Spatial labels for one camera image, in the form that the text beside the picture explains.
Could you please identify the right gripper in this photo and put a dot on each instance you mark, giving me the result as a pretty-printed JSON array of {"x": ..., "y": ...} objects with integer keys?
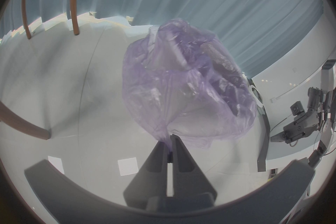
[{"x": 301, "y": 128}]

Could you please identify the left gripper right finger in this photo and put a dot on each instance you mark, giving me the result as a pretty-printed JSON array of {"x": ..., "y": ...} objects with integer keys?
[{"x": 189, "y": 178}]

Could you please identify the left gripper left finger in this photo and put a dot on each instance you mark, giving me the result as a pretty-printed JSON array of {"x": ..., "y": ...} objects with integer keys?
[{"x": 152, "y": 178}]

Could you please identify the purple plastic bag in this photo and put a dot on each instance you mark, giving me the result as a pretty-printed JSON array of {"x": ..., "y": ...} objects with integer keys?
[{"x": 183, "y": 86}]

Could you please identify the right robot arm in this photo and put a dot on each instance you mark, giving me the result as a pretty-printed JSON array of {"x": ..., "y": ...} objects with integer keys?
[{"x": 315, "y": 98}]

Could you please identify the white padded wooden chair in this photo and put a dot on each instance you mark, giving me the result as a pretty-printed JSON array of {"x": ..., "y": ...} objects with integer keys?
[{"x": 74, "y": 7}]

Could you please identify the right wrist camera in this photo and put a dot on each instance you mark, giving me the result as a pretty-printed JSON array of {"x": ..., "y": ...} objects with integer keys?
[{"x": 296, "y": 108}]

